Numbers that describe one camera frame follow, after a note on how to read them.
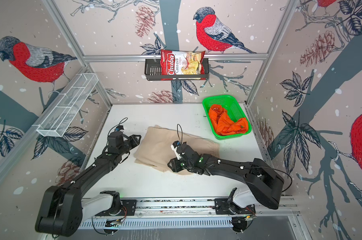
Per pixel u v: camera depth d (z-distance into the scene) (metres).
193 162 0.63
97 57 0.89
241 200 0.59
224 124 0.97
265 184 0.42
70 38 0.82
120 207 0.72
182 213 0.73
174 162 0.70
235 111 1.10
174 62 0.88
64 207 0.40
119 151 0.67
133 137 0.78
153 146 0.96
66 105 0.77
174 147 0.75
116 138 0.65
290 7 0.73
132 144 0.78
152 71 0.95
